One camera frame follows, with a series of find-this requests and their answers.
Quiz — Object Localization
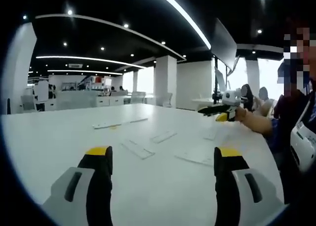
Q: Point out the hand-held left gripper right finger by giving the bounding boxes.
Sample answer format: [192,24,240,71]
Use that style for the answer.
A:
[213,146,287,226]

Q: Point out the white socket holder cover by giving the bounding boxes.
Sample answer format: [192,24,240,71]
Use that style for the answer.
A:
[120,139,156,160]
[151,130,178,144]
[173,146,218,168]

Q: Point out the white board on stand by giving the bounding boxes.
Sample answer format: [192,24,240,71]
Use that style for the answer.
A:
[33,81,49,103]

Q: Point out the large hanging display screen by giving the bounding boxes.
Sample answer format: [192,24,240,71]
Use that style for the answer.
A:
[210,17,238,71]

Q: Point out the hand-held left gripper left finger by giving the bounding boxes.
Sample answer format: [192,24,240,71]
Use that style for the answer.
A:
[40,145,114,226]

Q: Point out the person's dark clothed torso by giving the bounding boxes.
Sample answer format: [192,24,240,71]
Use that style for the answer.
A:
[263,62,316,207]

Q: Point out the black stand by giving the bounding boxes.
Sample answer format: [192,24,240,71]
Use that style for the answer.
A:
[211,57,222,105]

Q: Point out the white low cabinet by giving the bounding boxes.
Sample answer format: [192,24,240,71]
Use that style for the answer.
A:
[95,94,124,107]

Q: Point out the person's right hand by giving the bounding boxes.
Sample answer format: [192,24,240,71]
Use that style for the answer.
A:
[234,107,249,123]

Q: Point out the grey office chair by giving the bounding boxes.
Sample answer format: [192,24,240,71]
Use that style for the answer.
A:
[20,94,37,113]

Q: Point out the long ceiling light strip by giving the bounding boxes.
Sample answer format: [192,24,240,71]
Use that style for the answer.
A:
[151,0,212,50]

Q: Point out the long white socket holder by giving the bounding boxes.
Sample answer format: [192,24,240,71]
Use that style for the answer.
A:
[92,117,149,131]

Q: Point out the white office chair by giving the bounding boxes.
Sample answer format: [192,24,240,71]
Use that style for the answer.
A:
[162,92,173,107]
[130,90,147,104]

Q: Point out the white chest-worn device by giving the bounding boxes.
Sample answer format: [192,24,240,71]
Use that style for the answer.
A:
[289,121,316,173]

